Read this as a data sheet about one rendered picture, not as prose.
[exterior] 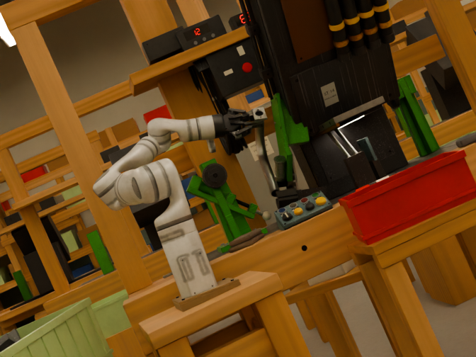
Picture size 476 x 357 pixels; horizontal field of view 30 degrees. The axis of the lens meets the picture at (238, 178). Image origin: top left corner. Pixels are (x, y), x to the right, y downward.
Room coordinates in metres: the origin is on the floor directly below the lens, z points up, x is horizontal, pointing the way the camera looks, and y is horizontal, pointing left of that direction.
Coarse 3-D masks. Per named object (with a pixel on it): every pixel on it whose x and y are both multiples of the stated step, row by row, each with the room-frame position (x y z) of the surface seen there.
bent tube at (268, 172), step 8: (256, 112) 2.80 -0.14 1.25; (264, 112) 2.79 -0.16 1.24; (256, 120) 2.77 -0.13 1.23; (256, 128) 2.82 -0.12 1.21; (256, 136) 2.84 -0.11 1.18; (256, 144) 2.85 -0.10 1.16; (264, 144) 2.85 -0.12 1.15; (264, 152) 2.84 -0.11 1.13; (264, 160) 2.82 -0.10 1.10; (264, 168) 2.80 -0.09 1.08; (272, 176) 2.76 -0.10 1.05; (272, 184) 2.73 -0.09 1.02; (272, 192) 2.74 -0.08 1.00
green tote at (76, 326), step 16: (80, 304) 2.20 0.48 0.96; (48, 320) 2.29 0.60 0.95; (64, 320) 2.06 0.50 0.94; (80, 320) 2.16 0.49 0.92; (96, 320) 2.28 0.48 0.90; (0, 336) 2.31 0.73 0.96; (32, 336) 1.85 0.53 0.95; (48, 336) 1.94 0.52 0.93; (64, 336) 2.03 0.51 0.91; (80, 336) 2.12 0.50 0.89; (96, 336) 2.23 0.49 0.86; (0, 352) 1.70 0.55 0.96; (16, 352) 1.75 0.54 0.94; (32, 352) 1.83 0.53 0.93; (48, 352) 1.90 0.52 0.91; (64, 352) 1.98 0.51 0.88; (80, 352) 2.07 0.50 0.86; (96, 352) 2.18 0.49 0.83; (112, 352) 2.28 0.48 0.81
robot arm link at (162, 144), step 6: (144, 138) 2.69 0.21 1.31; (150, 138) 2.69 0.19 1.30; (156, 138) 2.74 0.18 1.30; (162, 138) 2.74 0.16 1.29; (168, 138) 2.75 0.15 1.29; (156, 144) 2.68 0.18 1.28; (162, 144) 2.75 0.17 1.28; (168, 144) 2.76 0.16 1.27; (162, 150) 2.73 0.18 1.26; (156, 156) 2.70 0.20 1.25
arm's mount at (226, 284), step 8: (224, 280) 2.18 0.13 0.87; (232, 280) 2.09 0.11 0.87; (216, 288) 2.07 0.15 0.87; (224, 288) 2.08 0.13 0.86; (192, 296) 2.08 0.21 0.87; (200, 296) 2.07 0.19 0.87; (208, 296) 2.07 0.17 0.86; (176, 304) 2.12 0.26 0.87; (184, 304) 2.06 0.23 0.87; (192, 304) 2.06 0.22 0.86
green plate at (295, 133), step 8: (272, 104) 2.77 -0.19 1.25; (280, 104) 2.68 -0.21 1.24; (280, 112) 2.68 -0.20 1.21; (280, 120) 2.68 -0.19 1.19; (288, 120) 2.70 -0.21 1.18; (280, 128) 2.69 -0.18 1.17; (288, 128) 2.70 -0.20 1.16; (296, 128) 2.70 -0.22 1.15; (304, 128) 2.70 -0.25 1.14; (280, 136) 2.71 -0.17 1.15; (288, 136) 2.69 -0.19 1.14; (296, 136) 2.70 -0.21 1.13; (304, 136) 2.70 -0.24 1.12; (280, 144) 2.74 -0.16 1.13; (288, 144) 2.70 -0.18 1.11; (296, 144) 2.76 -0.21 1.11; (280, 152) 2.76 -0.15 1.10
